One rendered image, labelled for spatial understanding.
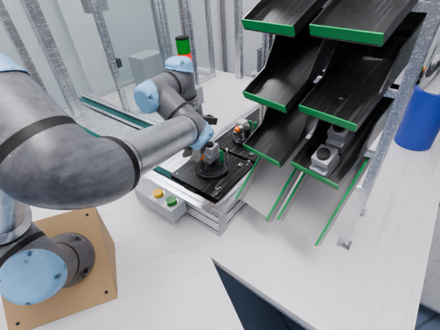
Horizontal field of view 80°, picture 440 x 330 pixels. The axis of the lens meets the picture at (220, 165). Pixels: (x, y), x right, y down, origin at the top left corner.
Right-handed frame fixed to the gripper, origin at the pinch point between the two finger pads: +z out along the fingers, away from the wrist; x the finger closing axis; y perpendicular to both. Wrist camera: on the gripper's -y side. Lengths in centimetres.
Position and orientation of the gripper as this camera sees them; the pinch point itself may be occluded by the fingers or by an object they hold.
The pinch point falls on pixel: (198, 158)
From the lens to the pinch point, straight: 95.5
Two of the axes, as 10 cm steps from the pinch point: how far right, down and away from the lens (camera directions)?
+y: -6.1, 5.3, -5.9
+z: 0.6, 7.8, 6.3
